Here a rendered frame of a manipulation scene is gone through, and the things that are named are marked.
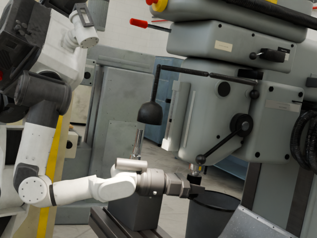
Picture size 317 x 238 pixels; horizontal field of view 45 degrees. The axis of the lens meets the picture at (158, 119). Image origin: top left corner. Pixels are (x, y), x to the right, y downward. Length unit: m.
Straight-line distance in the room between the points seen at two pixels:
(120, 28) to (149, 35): 0.91
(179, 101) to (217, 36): 0.22
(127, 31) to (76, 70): 9.63
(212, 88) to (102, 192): 0.44
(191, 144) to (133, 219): 0.53
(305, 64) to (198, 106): 0.40
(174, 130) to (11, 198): 0.74
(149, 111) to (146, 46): 10.09
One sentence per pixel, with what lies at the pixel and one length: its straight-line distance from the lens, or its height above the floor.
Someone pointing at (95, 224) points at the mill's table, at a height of 0.90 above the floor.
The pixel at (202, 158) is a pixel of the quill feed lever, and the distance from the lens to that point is 1.08.
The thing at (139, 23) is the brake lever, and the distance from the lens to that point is 1.19.
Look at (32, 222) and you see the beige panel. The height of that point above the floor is 0.36.
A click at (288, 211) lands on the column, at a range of 1.47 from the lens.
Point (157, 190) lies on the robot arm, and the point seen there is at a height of 1.22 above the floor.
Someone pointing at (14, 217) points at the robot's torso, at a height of 0.90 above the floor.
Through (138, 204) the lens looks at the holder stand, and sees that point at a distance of 1.54.
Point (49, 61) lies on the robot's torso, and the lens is 1.25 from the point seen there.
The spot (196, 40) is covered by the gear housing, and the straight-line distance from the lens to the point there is 1.11.
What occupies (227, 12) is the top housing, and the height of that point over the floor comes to 1.75.
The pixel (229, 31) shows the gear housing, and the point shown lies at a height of 1.71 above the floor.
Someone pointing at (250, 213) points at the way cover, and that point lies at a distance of 1.59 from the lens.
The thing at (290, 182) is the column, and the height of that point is 1.26.
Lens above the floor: 1.55
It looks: 6 degrees down
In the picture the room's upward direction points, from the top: 10 degrees clockwise
